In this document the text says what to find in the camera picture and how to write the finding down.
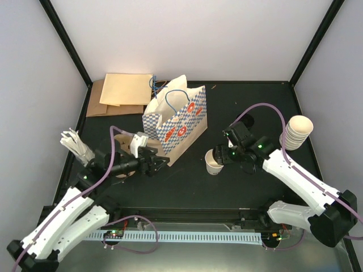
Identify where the white paper coffee cup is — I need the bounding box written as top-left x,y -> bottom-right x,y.
205,149 -> 223,175

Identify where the blue checkered paper bag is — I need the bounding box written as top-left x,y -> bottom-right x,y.
142,75 -> 208,166

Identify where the brown pulp cup carrier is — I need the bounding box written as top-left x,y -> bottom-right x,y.
114,134 -> 135,179

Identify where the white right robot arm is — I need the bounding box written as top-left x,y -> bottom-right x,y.
212,122 -> 358,248

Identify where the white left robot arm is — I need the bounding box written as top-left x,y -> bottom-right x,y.
7,147 -> 170,271

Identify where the stack of black lids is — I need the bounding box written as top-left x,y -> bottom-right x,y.
240,113 -> 255,129

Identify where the light tan paper bag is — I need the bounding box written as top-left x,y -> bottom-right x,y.
99,73 -> 153,106

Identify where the brown kraft paper bag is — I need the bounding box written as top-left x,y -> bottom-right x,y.
86,79 -> 143,117

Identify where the small electronics board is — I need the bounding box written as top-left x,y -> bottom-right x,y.
103,230 -> 124,239

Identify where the stack of white paper cups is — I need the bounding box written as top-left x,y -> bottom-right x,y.
279,115 -> 314,151

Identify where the white wrapped stirrers bundle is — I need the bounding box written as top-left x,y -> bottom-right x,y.
60,128 -> 95,166

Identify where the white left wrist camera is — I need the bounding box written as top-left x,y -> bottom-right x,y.
130,132 -> 149,158

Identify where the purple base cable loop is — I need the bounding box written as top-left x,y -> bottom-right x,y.
102,215 -> 159,254

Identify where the light blue slotted cable duct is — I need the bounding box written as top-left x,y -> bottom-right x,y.
85,230 -> 262,245

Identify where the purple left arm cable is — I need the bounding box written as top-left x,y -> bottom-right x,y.
11,126 -> 134,272

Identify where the black corner frame post left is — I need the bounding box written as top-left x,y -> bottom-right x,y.
38,0 -> 93,85

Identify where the black corner frame post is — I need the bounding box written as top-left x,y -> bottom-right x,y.
289,0 -> 345,87
38,0 -> 93,85

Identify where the black corner frame post right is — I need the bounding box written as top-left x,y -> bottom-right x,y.
289,0 -> 345,87

